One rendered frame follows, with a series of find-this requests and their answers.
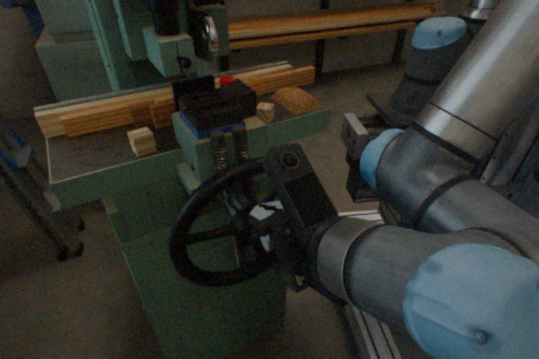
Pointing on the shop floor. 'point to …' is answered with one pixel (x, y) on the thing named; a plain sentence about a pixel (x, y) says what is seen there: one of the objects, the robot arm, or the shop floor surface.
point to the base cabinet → (204, 294)
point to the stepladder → (46, 200)
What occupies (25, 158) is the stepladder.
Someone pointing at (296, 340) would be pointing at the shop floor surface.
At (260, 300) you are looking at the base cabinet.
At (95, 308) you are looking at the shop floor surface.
